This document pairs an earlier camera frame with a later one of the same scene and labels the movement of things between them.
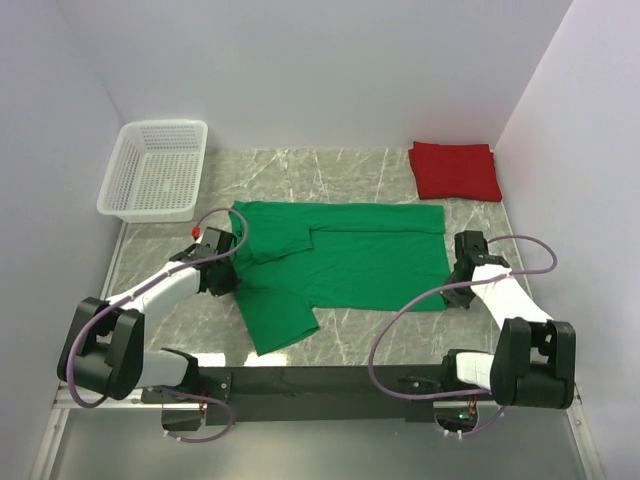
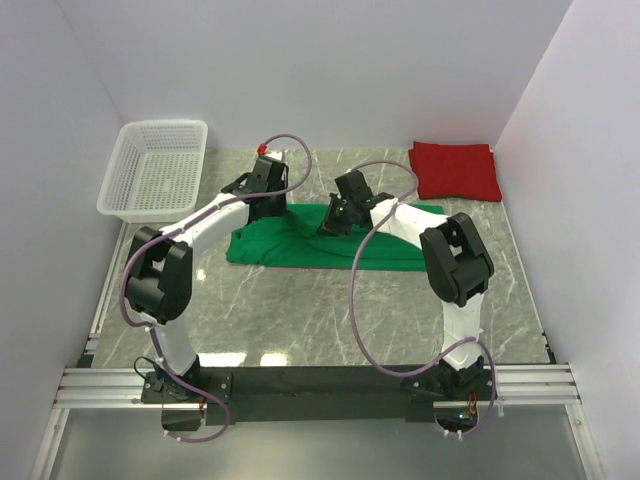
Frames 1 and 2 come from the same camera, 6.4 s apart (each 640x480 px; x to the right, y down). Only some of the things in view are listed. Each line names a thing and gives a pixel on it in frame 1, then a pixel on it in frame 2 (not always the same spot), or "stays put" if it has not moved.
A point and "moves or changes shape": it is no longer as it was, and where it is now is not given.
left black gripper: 230,284 to 281,208
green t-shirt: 305,256 moves or changes shape
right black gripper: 457,299 to 330,226
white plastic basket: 154,174 stays put
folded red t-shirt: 458,171 stays put
